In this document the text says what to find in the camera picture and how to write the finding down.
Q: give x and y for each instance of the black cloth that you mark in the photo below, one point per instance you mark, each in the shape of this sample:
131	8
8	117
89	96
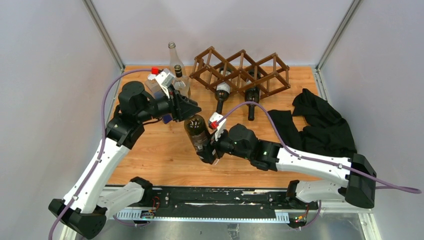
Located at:
314	126

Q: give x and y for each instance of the dark wine bottle white label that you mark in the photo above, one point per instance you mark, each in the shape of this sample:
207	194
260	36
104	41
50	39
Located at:
221	94

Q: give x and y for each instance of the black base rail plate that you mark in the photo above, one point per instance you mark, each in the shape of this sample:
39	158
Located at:
217	204

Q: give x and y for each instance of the blue square bottle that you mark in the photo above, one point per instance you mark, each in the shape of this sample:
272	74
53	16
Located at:
157	93

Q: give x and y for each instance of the dark wine bottle silver neck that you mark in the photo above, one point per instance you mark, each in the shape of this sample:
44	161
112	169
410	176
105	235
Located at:
197	130

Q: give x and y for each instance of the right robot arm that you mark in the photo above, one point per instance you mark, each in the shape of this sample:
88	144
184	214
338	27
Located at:
340	178

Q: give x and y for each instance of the clear whisky bottle black label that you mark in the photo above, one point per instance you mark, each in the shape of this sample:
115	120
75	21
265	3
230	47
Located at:
181	82

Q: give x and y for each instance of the brown wooden wine rack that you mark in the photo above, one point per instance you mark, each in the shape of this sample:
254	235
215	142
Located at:
240	71

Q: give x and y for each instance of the clear bottle with dark label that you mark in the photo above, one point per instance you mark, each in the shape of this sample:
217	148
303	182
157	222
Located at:
175	60

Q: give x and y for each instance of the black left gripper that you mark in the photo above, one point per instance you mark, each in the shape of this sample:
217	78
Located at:
181	108

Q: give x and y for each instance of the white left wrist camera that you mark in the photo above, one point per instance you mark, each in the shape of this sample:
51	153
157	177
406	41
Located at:
164	79

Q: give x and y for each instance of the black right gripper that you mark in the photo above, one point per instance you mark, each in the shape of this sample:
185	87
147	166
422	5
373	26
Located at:
207	150

